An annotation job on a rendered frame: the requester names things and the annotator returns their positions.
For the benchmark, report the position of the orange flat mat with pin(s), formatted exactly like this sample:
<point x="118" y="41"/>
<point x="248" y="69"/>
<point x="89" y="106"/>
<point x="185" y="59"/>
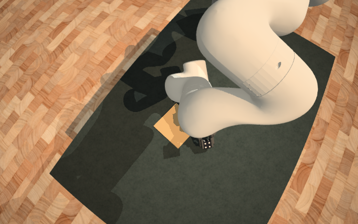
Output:
<point x="169" y="126"/>

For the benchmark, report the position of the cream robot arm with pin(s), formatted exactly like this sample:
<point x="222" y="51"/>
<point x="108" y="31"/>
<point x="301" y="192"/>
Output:
<point x="276" y="85"/>

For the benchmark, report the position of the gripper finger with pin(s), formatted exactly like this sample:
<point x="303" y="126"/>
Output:
<point x="201" y="143"/>
<point x="211" y="138"/>

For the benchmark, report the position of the black die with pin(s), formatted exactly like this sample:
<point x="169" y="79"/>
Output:
<point x="207" y="143"/>

